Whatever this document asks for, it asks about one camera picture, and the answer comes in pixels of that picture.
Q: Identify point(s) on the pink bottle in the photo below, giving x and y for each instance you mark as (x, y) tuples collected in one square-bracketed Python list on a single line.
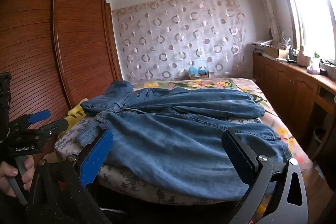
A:
[(303, 58)]

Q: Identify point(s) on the colourful floral blanket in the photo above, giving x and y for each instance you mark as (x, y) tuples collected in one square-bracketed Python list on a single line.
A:
[(207, 84)]

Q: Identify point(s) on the brown wooden wardrobe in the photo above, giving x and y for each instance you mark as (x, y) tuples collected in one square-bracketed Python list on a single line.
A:
[(39, 43)]

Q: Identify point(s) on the blue denim pants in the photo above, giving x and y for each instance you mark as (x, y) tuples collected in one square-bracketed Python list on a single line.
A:
[(170, 140)]

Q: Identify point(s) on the wood-framed window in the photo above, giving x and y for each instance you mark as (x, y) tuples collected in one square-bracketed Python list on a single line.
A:
[(309, 8)]

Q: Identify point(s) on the sheer circle-patterned curtain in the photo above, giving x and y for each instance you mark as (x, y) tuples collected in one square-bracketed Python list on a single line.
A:
[(170, 37)]

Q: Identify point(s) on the stack of papers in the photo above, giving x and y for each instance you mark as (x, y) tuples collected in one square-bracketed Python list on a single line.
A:
[(258, 46)]

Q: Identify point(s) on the person's left hand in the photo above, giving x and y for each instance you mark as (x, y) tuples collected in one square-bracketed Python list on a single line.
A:
[(5, 179)]

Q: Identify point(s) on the long wooden cabinet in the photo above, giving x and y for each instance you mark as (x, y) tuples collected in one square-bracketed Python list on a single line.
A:
[(283, 87)]

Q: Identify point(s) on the blue floral bed sheet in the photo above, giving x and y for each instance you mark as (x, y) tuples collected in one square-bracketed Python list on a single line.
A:
[(126, 182)]

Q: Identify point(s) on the blue plastic bag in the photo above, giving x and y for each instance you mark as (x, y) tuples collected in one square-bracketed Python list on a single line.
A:
[(193, 70)]

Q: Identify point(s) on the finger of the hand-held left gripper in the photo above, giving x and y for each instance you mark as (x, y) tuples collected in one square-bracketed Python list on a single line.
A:
[(39, 116), (56, 126)]

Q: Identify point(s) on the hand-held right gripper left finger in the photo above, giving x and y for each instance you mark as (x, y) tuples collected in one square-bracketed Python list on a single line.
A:
[(97, 157)]

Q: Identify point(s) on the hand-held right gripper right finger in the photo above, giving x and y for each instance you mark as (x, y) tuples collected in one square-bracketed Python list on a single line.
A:
[(240, 158)]

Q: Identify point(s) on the open cardboard box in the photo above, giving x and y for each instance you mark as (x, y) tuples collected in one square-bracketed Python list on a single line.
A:
[(274, 52)]

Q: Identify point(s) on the white bottle green cap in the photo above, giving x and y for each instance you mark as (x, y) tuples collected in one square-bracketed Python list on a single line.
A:
[(316, 58)]

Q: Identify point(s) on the yellow plush toy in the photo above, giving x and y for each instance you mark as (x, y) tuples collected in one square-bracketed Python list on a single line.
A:
[(76, 112)]

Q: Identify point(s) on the small printed cardboard box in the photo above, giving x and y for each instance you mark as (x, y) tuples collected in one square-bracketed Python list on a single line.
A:
[(203, 75)]

